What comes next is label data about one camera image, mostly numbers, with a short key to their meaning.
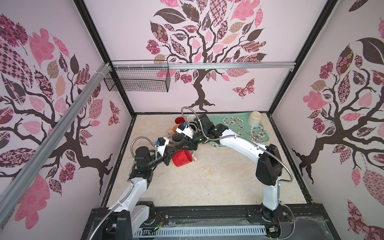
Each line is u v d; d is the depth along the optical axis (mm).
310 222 713
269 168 486
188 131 704
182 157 739
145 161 635
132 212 439
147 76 949
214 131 619
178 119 1167
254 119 1067
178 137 923
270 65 1033
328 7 694
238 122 1138
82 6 671
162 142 663
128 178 609
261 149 503
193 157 869
